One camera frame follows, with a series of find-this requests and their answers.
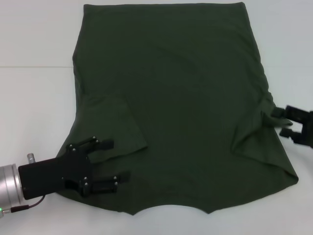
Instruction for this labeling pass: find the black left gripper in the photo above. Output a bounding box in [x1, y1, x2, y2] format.
[18, 136, 132, 199]

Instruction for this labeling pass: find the dark green t-shirt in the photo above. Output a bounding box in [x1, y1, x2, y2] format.
[55, 1, 299, 216]

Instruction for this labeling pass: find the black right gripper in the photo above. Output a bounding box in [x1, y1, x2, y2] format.
[271, 105, 313, 149]

